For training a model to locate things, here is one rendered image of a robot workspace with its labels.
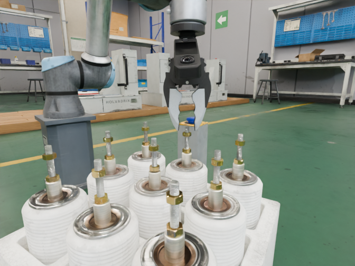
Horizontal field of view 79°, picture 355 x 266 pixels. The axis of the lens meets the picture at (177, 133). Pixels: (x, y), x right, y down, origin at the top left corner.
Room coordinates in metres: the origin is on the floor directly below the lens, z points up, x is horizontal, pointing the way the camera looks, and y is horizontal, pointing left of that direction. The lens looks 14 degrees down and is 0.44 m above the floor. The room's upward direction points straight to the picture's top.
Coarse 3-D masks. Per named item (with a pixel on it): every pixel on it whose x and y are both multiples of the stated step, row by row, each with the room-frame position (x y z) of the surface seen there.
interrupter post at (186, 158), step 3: (183, 153) 0.46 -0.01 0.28; (189, 153) 0.46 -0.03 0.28; (183, 156) 0.46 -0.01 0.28; (186, 156) 0.45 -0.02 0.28; (189, 156) 0.46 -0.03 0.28; (183, 159) 0.46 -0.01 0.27; (186, 159) 0.45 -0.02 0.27; (189, 159) 0.46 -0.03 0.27; (183, 162) 0.46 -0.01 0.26; (186, 162) 0.45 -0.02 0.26; (189, 162) 0.46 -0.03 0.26; (183, 165) 0.46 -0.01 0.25; (186, 165) 0.45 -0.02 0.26; (189, 165) 0.46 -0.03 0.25
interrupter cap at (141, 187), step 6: (138, 180) 0.38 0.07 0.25; (144, 180) 0.38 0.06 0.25; (162, 180) 0.38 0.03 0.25; (168, 180) 0.38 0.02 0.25; (138, 186) 0.36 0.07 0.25; (144, 186) 0.36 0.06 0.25; (162, 186) 0.36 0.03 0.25; (168, 186) 0.36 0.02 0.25; (138, 192) 0.34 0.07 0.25; (144, 192) 0.34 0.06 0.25; (150, 192) 0.34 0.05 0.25; (156, 192) 0.34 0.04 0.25; (162, 192) 0.34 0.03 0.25
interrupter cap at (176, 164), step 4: (176, 160) 0.49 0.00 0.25; (180, 160) 0.49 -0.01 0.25; (192, 160) 0.49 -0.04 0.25; (196, 160) 0.49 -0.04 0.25; (172, 164) 0.46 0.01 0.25; (176, 164) 0.47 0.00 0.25; (180, 164) 0.47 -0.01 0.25; (192, 164) 0.47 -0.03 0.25; (196, 164) 0.47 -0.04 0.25; (200, 164) 0.46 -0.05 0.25; (172, 168) 0.44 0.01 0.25; (176, 168) 0.44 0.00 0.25; (180, 168) 0.44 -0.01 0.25; (184, 168) 0.44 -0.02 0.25; (188, 168) 0.44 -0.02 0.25; (192, 168) 0.44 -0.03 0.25; (196, 168) 0.44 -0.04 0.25; (200, 168) 0.44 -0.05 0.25
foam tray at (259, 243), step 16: (272, 208) 0.40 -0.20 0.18; (272, 224) 0.35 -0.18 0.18; (0, 240) 0.31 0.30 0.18; (16, 240) 0.31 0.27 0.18; (144, 240) 0.31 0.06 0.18; (256, 240) 0.31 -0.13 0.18; (272, 240) 0.35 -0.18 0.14; (0, 256) 0.28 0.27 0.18; (16, 256) 0.28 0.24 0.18; (32, 256) 0.28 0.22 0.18; (64, 256) 0.28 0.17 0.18; (256, 256) 0.28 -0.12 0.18; (272, 256) 0.39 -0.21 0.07
